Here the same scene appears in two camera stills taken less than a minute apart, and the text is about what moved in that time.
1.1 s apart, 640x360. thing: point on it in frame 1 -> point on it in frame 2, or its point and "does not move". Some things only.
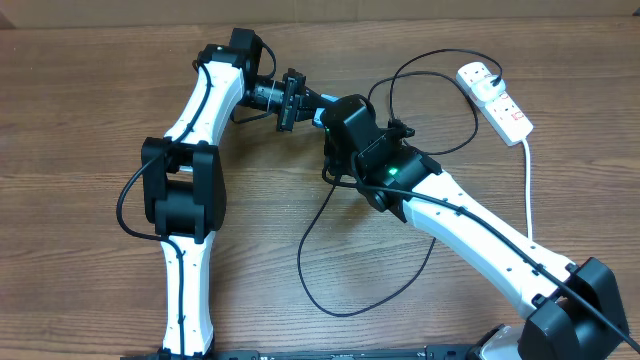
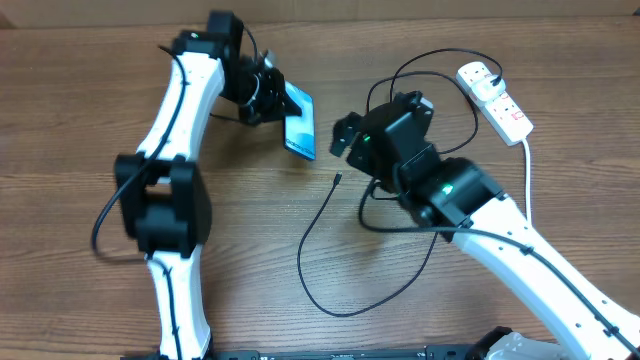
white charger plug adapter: x=484 y=88 does not move
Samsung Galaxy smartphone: x=318 y=111 -> x=299 y=131
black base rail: x=436 y=354 does not move
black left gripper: x=290 y=103 -> x=274 y=102
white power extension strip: x=500 y=110 does not move
